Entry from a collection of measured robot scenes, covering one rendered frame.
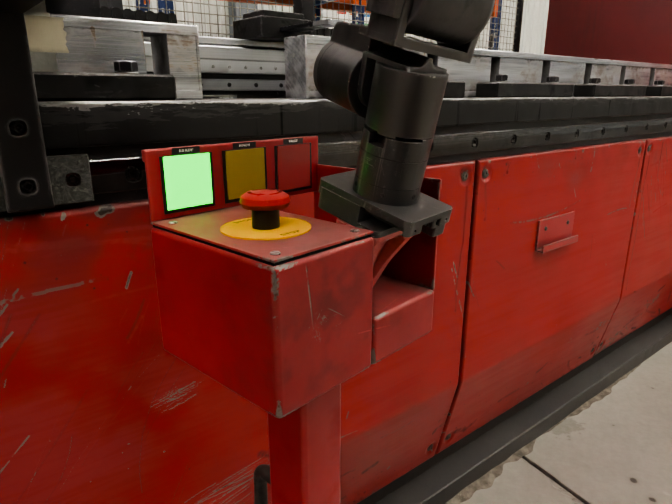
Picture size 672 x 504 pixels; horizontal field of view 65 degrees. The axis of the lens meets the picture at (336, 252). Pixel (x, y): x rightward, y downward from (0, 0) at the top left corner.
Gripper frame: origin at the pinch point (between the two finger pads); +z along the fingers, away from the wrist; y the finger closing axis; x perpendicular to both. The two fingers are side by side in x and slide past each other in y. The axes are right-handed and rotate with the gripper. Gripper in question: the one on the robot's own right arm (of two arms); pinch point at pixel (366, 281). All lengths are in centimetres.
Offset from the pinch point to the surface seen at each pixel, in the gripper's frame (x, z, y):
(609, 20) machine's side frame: -202, -25, 52
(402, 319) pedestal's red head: 0.7, 0.9, -5.1
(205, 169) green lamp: 9.5, -8.1, 12.7
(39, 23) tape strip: 11.2, -14.8, 43.2
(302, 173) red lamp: -2.2, -6.0, 12.3
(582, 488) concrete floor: -74, 71, -21
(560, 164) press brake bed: -81, 4, 12
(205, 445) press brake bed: 4.6, 34.4, 17.3
